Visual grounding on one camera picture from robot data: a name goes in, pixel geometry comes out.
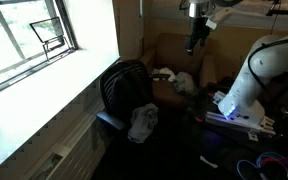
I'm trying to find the white cloth on couch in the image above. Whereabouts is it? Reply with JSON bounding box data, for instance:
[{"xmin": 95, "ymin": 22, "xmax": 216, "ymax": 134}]
[{"xmin": 151, "ymin": 67, "xmax": 175, "ymax": 82}]

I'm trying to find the grey cloth on couch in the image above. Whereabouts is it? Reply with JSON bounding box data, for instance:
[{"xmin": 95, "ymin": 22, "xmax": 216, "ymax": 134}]
[{"xmin": 173, "ymin": 72, "xmax": 194, "ymax": 94}]

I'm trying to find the black mesh office chair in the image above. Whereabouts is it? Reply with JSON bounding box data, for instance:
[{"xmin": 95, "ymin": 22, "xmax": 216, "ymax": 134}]
[{"xmin": 96, "ymin": 60, "xmax": 167, "ymax": 146}]

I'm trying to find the brown couch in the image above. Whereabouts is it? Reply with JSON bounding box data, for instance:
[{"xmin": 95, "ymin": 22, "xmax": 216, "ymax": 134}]
[{"xmin": 140, "ymin": 33, "xmax": 217, "ymax": 109}]

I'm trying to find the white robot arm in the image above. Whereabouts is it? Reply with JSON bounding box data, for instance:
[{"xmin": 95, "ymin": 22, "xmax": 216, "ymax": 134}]
[{"xmin": 184, "ymin": 0, "xmax": 288, "ymax": 123}]

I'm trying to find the blue coiled cable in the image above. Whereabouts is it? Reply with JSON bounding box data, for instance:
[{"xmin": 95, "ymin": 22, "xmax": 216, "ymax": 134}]
[{"xmin": 236, "ymin": 151, "xmax": 288, "ymax": 180}]

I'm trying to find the white tag on floor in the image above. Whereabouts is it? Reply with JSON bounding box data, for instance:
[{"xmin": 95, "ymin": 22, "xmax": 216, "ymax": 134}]
[{"xmin": 200, "ymin": 156, "xmax": 218, "ymax": 169}]

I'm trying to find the white radiator cover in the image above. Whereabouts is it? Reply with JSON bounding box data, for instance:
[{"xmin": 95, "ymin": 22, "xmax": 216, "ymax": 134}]
[{"xmin": 0, "ymin": 96, "xmax": 109, "ymax": 180}]

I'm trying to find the aluminium robot base mount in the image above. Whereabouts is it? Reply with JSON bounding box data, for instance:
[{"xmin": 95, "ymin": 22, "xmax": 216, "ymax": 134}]
[{"xmin": 205, "ymin": 101, "xmax": 276, "ymax": 142}]

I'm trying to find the black metal frame stand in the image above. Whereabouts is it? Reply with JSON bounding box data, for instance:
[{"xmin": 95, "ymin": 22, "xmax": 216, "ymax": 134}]
[{"xmin": 30, "ymin": 17, "xmax": 74, "ymax": 61}]

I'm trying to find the grey and black bag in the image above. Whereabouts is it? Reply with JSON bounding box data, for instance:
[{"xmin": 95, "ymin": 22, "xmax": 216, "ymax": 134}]
[{"xmin": 99, "ymin": 60, "xmax": 153, "ymax": 124}]

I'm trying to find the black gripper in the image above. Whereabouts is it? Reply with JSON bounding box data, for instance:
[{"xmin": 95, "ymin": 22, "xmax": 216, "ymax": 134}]
[{"xmin": 184, "ymin": 17, "xmax": 210, "ymax": 55}]

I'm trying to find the striped blue white shirt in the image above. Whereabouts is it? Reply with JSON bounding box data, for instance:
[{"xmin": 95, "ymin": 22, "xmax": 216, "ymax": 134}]
[{"xmin": 128, "ymin": 103, "xmax": 159, "ymax": 143}]

